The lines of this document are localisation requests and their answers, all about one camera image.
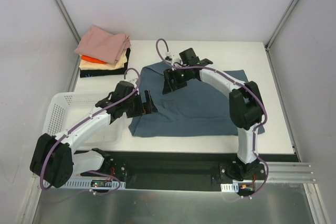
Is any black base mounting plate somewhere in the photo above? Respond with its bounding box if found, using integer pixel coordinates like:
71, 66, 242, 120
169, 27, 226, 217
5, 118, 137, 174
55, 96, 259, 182
78, 148, 300, 192

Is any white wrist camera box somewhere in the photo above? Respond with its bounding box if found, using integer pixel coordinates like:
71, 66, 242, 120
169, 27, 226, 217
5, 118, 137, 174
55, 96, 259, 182
164, 51, 181, 65

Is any right aluminium frame post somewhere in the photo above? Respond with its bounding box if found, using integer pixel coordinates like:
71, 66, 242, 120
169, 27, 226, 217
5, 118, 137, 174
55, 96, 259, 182
265, 0, 300, 52

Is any horizontal aluminium rail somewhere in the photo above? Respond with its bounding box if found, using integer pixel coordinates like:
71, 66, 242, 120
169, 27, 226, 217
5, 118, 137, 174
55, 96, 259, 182
267, 162, 317, 184

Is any teal blue t-shirt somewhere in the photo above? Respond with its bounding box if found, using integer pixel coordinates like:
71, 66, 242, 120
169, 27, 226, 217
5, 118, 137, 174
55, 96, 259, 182
129, 62, 248, 137

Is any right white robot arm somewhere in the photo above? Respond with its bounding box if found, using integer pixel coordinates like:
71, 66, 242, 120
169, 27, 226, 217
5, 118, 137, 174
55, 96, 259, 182
163, 48, 267, 181

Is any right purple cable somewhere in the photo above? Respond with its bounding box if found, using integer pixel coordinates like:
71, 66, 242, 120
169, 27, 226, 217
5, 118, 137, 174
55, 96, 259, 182
156, 38, 270, 201

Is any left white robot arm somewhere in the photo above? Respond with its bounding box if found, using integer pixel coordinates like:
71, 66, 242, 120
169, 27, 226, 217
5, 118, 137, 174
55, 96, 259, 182
29, 81, 158, 190

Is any aluminium frame post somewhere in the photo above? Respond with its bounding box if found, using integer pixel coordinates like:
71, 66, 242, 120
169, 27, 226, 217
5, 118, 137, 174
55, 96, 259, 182
54, 0, 81, 43
265, 0, 300, 52

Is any left aluminium frame post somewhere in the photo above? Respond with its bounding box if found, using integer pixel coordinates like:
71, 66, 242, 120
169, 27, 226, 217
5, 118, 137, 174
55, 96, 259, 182
54, 0, 81, 43

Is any purple cable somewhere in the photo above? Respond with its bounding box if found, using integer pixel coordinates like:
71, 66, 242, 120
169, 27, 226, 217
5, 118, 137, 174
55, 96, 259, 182
39, 68, 142, 196
156, 38, 270, 201

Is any left white cable duct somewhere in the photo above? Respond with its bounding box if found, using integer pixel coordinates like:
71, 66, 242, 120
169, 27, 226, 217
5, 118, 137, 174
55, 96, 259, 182
60, 178, 126, 190

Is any white perforated plastic basket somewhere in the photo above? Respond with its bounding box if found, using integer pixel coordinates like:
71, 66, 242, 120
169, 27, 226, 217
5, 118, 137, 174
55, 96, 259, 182
42, 91, 125, 150

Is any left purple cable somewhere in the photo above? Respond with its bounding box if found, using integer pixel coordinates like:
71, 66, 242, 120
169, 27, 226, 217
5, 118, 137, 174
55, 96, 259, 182
39, 68, 142, 196

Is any folded pink t-shirt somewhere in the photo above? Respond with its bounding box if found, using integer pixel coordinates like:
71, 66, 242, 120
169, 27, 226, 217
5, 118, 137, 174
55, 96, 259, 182
75, 25, 131, 65

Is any right white cable duct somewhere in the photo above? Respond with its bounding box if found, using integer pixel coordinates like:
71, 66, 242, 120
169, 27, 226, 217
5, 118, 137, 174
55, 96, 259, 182
220, 183, 254, 193

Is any white cable duct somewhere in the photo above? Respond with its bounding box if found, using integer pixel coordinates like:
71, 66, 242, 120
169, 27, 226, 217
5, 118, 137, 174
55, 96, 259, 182
220, 183, 254, 193
60, 178, 126, 190

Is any folded cream t-shirt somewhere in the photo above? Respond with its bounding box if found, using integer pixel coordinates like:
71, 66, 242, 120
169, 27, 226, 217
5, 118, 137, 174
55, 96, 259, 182
79, 48, 129, 70

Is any folded orange t-shirt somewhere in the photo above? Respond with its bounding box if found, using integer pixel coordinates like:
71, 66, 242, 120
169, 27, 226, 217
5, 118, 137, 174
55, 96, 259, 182
81, 55, 107, 65

